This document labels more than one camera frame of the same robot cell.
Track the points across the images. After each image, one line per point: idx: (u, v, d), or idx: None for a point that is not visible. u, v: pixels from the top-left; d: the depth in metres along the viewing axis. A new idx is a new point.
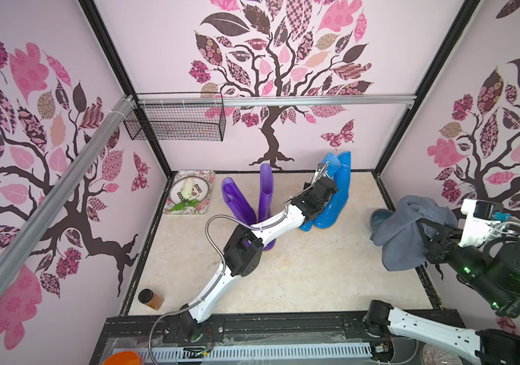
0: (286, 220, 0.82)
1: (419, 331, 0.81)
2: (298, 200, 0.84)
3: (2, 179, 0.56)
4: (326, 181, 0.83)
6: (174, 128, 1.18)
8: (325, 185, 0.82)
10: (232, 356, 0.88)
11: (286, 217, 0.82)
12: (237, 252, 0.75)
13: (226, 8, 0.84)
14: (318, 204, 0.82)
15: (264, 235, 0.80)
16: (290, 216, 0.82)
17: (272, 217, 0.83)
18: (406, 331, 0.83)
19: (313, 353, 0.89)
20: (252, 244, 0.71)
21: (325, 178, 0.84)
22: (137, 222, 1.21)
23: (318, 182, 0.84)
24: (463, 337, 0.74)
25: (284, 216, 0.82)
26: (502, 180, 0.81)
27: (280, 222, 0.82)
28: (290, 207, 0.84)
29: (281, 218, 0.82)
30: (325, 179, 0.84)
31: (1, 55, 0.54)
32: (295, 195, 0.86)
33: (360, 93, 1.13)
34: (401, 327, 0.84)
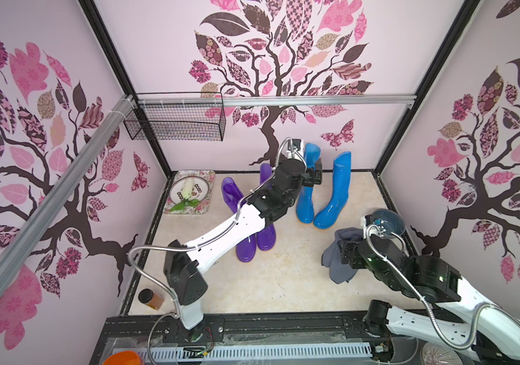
0: (234, 230, 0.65)
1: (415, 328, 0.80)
2: (256, 197, 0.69)
3: (2, 179, 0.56)
4: (288, 169, 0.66)
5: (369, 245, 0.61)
6: (173, 128, 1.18)
8: (289, 172, 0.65)
10: (232, 356, 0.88)
11: (236, 223, 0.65)
12: (172, 279, 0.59)
13: (226, 8, 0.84)
14: (284, 200, 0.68)
15: (202, 255, 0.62)
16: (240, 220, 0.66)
17: (216, 227, 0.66)
18: (404, 330, 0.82)
19: (312, 353, 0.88)
20: (185, 270, 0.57)
21: (288, 164, 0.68)
22: (137, 222, 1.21)
23: (280, 170, 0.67)
24: (459, 331, 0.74)
25: (233, 223, 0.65)
26: (502, 180, 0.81)
27: (223, 233, 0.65)
28: (242, 210, 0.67)
29: (228, 226, 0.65)
30: (286, 167, 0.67)
31: (1, 55, 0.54)
32: (257, 188, 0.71)
33: (360, 93, 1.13)
34: (398, 325, 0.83)
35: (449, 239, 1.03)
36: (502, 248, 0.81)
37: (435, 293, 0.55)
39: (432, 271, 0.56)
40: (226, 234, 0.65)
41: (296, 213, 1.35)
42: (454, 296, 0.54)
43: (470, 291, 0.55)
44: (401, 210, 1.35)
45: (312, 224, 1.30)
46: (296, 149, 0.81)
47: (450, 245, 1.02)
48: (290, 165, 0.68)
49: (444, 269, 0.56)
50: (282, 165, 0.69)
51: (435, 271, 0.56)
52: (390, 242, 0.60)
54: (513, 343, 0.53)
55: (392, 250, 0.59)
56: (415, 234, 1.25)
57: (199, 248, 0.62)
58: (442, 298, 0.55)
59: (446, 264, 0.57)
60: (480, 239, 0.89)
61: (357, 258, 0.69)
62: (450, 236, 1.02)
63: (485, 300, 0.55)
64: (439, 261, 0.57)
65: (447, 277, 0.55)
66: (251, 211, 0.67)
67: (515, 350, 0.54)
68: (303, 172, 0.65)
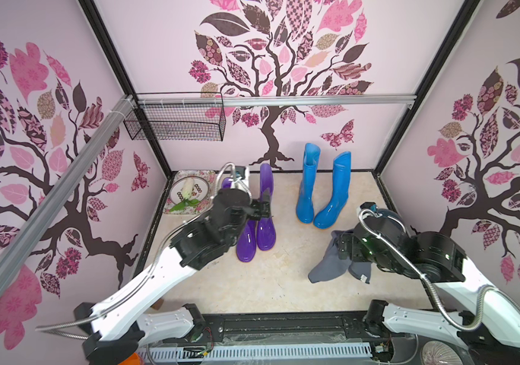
0: (147, 287, 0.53)
1: (407, 317, 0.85)
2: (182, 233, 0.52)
3: (2, 179, 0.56)
4: (228, 202, 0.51)
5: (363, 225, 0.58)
6: (173, 128, 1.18)
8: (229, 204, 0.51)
10: (232, 356, 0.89)
11: (150, 279, 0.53)
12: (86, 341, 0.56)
13: (226, 8, 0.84)
14: (220, 239, 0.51)
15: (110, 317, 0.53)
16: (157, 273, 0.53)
17: (129, 282, 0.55)
18: (400, 325, 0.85)
19: (312, 353, 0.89)
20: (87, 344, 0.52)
21: (230, 194, 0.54)
22: (137, 223, 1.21)
23: (218, 201, 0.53)
24: (447, 320, 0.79)
25: (146, 279, 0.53)
26: (502, 180, 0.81)
27: (133, 293, 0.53)
28: (160, 258, 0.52)
29: (140, 284, 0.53)
30: (227, 198, 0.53)
31: (1, 55, 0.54)
32: (190, 220, 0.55)
33: (360, 93, 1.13)
34: (394, 321, 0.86)
35: None
36: (502, 248, 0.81)
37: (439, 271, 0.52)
39: (437, 248, 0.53)
40: (137, 294, 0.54)
41: (296, 213, 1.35)
42: (461, 276, 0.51)
43: (474, 273, 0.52)
44: (401, 210, 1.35)
45: (312, 224, 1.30)
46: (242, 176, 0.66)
47: None
48: (232, 195, 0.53)
49: (449, 246, 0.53)
50: (223, 195, 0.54)
51: (441, 249, 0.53)
52: (385, 220, 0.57)
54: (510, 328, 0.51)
55: (387, 227, 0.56)
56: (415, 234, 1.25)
57: (104, 315, 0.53)
58: (446, 277, 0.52)
59: (451, 241, 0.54)
60: (480, 239, 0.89)
61: (359, 251, 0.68)
62: (450, 236, 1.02)
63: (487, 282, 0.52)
64: (445, 238, 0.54)
65: (453, 255, 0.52)
66: (171, 257, 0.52)
67: (509, 336, 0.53)
68: (246, 206, 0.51)
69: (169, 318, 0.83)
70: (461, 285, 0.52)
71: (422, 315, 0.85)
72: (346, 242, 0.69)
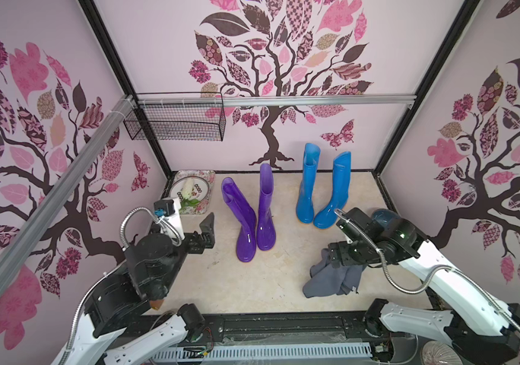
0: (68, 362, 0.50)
1: (403, 315, 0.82)
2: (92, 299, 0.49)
3: (2, 179, 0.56)
4: (141, 255, 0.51)
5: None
6: (173, 128, 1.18)
8: (141, 259, 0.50)
10: (232, 356, 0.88)
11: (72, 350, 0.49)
12: None
13: (226, 8, 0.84)
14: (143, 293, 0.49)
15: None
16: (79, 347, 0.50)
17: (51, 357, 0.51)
18: (395, 321, 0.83)
19: (313, 353, 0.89)
20: None
21: (143, 246, 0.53)
22: (137, 223, 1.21)
23: (131, 255, 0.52)
24: (438, 317, 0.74)
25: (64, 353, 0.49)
26: (501, 180, 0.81)
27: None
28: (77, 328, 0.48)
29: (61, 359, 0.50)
30: (143, 251, 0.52)
31: (1, 55, 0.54)
32: (109, 273, 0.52)
33: (360, 93, 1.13)
34: (390, 317, 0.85)
35: (449, 239, 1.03)
36: (502, 248, 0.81)
37: (395, 249, 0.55)
39: (396, 228, 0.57)
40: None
41: (296, 213, 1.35)
42: (415, 252, 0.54)
43: (433, 254, 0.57)
44: (401, 210, 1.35)
45: (312, 224, 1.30)
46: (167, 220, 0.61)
47: (450, 245, 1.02)
48: (147, 246, 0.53)
49: (412, 229, 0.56)
50: (136, 247, 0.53)
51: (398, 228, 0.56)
52: (357, 211, 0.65)
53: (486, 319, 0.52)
54: (474, 313, 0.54)
55: (357, 216, 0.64)
56: None
57: None
58: (401, 254, 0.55)
59: (413, 225, 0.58)
60: (480, 239, 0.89)
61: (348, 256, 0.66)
62: (450, 236, 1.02)
63: (448, 264, 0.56)
64: (409, 221, 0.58)
65: (410, 233, 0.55)
66: (87, 328, 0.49)
67: (477, 322, 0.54)
68: (163, 258, 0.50)
69: (153, 337, 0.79)
70: (416, 261, 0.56)
71: (418, 312, 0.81)
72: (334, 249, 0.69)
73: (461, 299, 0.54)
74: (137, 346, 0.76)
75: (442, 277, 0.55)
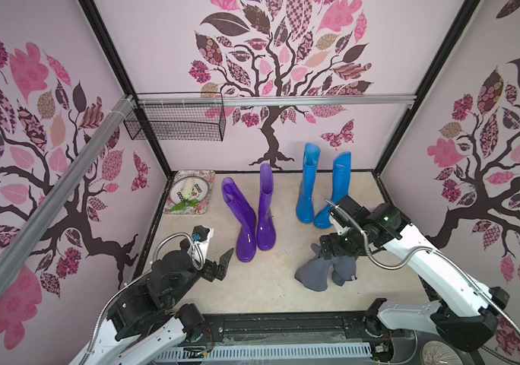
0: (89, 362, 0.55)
1: (396, 310, 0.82)
2: (118, 303, 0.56)
3: (2, 179, 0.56)
4: (166, 268, 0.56)
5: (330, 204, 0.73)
6: (174, 128, 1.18)
8: (164, 273, 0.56)
10: (232, 356, 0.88)
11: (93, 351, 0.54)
12: None
13: (226, 8, 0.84)
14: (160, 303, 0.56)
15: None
16: (99, 346, 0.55)
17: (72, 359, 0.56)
18: (390, 316, 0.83)
19: (313, 353, 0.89)
20: None
21: (167, 261, 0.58)
22: (137, 223, 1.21)
23: (156, 267, 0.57)
24: (426, 306, 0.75)
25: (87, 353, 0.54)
26: (501, 180, 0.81)
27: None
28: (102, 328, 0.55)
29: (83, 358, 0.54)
30: (169, 264, 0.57)
31: (1, 55, 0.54)
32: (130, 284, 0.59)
33: (360, 93, 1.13)
34: (386, 313, 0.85)
35: (449, 239, 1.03)
36: (502, 248, 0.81)
37: (379, 231, 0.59)
39: (382, 212, 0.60)
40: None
41: (296, 213, 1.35)
42: (397, 233, 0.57)
43: (416, 236, 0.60)
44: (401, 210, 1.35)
45: (312, 224, 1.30)
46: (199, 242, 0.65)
47: (449, 245, 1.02)
48: (172, 260, 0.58)
49: (396, 214, 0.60)
50: (162, 260, 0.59)
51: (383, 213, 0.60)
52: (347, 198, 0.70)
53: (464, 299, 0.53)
54: (454, 293, 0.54)
55: (347, 203, 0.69)
56: None
57: None
58: (385, 236, 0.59)
59: (399, 211, 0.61)
60: (480, 239, 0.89)
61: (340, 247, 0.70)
62: (450, 235, 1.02)
63: (429, 245, 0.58)
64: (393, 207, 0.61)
65: (392, 217, 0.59)
66: (108, 331, 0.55)
67: (457, 303, 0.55)
68: (185, 271, 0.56)
69: (149, 342, 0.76)
70: (398, 242, 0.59)
71: (409, 306, 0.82)
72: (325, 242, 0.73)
73: (440, 277, 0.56)
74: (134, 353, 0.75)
75: (421, 255, 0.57)
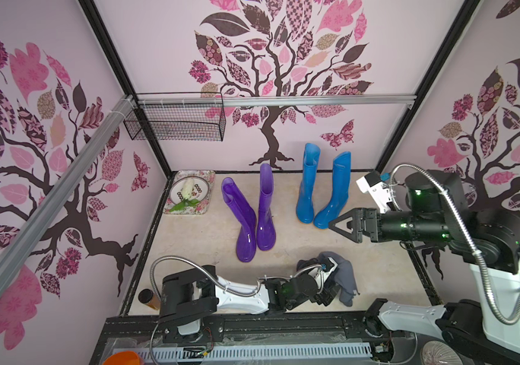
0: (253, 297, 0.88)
1: (397, 312, 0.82)
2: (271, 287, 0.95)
3: (2, 179, 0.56)
4: (302, 287, 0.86)
5: (422, 176, 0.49)
6: (174, 128, 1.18)
8: (300, 290, 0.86)
10: (232, 356, 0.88)
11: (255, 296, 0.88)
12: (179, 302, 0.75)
13: (226, 8, 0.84)
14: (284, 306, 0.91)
15: (222, 298, 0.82)
16: (258, 296, 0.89)
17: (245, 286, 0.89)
18: (392, 318, 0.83)
19: (313, 353, 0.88)
20: (204, 304, 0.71)
21: (305, 279, 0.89)
22: (137, 223, 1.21)
23: (296, 282, 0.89)
24: (431, 311, 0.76)
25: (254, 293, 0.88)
26: (501, 180, 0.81)
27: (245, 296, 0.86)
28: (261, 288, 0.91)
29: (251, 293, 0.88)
30: (303, 282, 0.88)
31: (1, 55, 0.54)
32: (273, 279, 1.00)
33: (360, 93, 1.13)
34: (387, 314, 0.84)
35: None
36: None
37: (499, 255, 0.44)
39: (506, 226, 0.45)
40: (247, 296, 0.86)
41: (296, 213, 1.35)
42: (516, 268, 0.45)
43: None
44: None
45: (312, 224, 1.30)
46: (324, 271, 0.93)
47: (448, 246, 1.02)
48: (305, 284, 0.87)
49: None
50: (302, 277, 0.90)
51: (512, 230, 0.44)
52: (454, 179, 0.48)
53: None
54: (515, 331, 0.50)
55: (454, 186, 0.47)
56: None
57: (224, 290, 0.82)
58: (497, 265, 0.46)
59: None
60: None
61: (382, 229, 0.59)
62: None
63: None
64: (518, 223, 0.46)
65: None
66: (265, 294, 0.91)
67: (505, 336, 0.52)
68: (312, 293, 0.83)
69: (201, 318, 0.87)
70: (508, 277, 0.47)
71: (411, 307, 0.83)
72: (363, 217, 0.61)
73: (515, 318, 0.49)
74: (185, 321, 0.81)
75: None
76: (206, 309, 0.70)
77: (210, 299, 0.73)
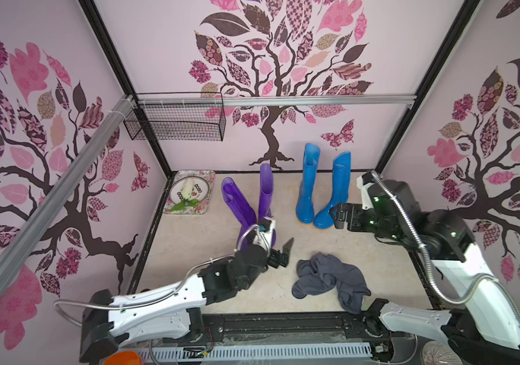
0: (169, 301, 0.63)
1: (401, 315, 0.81)
2: (210, 270, 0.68)
3: (2, 179, 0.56)
4: (248, 258, 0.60)
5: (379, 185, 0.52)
6: (174, 128, 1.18)
8: (246, 263, 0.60)
10: (232, 356, 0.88)
11: (176, 294, 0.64)
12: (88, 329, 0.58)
13: (226, 8, 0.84)
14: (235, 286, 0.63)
15: (122, 318, 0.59)
16: (182, 293, 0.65)
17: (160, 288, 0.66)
18: (394, 320, 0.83)
19: (312, 353, 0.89)
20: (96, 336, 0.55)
21: (255, 247, 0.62)
22: (137, 223, 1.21)
23: (241, 255, 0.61)
24: (435, 316, 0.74)
25: (173, 293, 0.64)
26: (502, 180, 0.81)
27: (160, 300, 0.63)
28: (189, 281, 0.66)
29: (168, 295, 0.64)
30: (252, 255, 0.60)
31: (1, 55, 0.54)
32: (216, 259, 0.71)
33: (360, 93, 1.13)
34: (389, 317, 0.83)
35: None
36: (502, 248, 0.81)
37: (441, 247, 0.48)
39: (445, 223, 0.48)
40: (160, 302, 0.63)
41: (296, 213, 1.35)
42: (462, 254, 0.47)
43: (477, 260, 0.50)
44: None
45: (312, 224, 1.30)
46: (264, 232, 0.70)
47: None
48: (251, 252, 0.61)
49: (461, 227, 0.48)
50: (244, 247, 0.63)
51: (448, 225, 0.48)
52: (404, 186, 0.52)
53: (508, 333, 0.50)
54: (499, 325, 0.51)
55: (404, 193, 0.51)
56: None
57: (123, 309, 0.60)
58: (445, 255, 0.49)
59: (464, 223, 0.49)
60: (480, 239, 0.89)
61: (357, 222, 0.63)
62: None
63: (489, 273, 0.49)
64: (458, 218, 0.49)
65: (461, 233, 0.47)
66: (197, 284, 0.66)
67: (496, 332, 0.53)
68: (261, 266, 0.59)
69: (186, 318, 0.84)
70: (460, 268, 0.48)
71: (416, 312, 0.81)
72: (346, 211, 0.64)
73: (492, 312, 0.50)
74: (155, 322, 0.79)
75: (483, 286, 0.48)
76: (91, 342, 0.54)
77: (99, 327, 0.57)
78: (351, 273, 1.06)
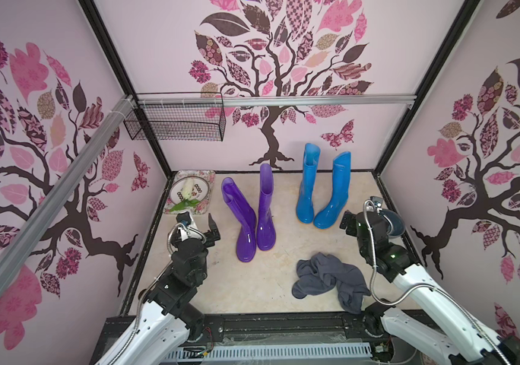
0: (135, 341, 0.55)
1: (406, 326, 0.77)
2: (159, 286, 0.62)
3: (2, 179, 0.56)
4: (185, 255, 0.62)
5: (369, 214, 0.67)
6: (174, 129, 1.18)
8: (186, 258, 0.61)
10: (232, 356, 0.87)
11: (139, 331, 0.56)
12: None
13: (226, 8, 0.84)
14: (191, 283, 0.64)
15: None
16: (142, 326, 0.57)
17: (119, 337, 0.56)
18: (395, 328, 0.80)
19: (313, 353, 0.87)
20: None
21: (185, 245, 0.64)
22: (137, 223, 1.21)
23: (175, 255, 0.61)
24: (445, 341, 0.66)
25: (134, 332, 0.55)
26: (502, 180, 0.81)
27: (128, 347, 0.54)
28: (144, 310, 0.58)
29: (131, 337, 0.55)
30: (186, 249, 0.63)
31: (1, 55, 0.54)
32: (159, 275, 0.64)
33: (360, 93, 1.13)
34: (391, 322, 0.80)
35: (448, 239, 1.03)
36: (502, 248, 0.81)
37: (387, 269, 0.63)
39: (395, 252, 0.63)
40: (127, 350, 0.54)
41: (296, 213, 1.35)
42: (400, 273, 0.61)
43: (420, 274, 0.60)
44: (401, 209, 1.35)
45: (312, 224, 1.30)
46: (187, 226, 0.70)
47: (448, 246, 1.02)
48: (186, 248, 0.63)
49: (406, 258, 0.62)
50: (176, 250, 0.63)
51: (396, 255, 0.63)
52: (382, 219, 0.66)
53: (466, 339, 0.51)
54: (457, 334, 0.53)
55: (379, 226, 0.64)
56: (415, 235, 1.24)
57: None
58: (391, 275, 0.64)
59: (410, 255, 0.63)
60: (480, 239, 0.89)
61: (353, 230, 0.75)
62: (450, 236, 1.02)
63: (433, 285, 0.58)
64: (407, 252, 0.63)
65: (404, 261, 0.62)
66: (153, 309, 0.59)
67: (464, 348, 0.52)
68: (201, 252, 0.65)
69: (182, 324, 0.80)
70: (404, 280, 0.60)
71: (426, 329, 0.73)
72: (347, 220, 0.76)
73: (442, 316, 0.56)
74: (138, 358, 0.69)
75: (423, 290, 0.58)
76: None
77: None
78: (350, 273, 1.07)
